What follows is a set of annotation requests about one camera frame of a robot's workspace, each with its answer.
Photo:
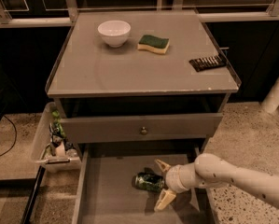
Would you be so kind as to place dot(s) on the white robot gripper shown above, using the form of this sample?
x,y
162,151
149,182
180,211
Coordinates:
x,y
174,178

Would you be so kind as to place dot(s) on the green soda can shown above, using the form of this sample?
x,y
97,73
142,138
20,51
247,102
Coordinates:
x,y
149,182

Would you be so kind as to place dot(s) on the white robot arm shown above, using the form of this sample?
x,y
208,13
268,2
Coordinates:
x,y
209,170

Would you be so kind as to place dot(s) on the brass drawer knob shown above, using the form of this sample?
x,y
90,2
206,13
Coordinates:
x,y
143,131

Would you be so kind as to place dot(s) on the grey open middle drawer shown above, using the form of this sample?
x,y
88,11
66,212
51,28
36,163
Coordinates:
x,y
106,193

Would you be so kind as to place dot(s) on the grey top drawer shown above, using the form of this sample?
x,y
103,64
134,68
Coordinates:
x,y
113,119

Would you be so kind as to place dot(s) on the grey drawer cabinet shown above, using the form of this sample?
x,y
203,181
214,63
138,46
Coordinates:
x,y
89,67

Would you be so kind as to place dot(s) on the green and yellow sponge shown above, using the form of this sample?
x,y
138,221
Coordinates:
x,y
153,44

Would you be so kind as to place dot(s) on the white ceramic bowl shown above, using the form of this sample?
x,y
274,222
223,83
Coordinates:
x,y
114,33

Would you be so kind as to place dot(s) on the metal railing frame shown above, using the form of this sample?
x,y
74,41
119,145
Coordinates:
x,y
57,13

